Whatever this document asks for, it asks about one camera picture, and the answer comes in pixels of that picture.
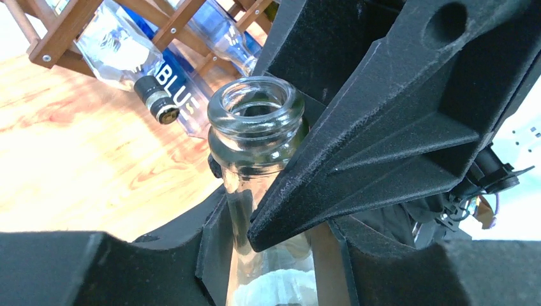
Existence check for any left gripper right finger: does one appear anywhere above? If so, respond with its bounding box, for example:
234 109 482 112
333 217 540 305

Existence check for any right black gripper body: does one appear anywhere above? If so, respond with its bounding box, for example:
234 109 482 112
405 143 534 241

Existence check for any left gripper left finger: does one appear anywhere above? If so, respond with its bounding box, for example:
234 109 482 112
1 187 225 305

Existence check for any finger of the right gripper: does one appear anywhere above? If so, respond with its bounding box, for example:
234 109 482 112
252 0 405 126
248 1 540 252

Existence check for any small clear black-capped bottle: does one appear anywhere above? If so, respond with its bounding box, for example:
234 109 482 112
74 1 135 92

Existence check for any blue labelled clear bottle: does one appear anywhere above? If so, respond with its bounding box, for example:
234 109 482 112
121 6 211 139

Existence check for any brown wooden wine rack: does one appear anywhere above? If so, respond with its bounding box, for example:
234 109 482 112
5 1 270 79

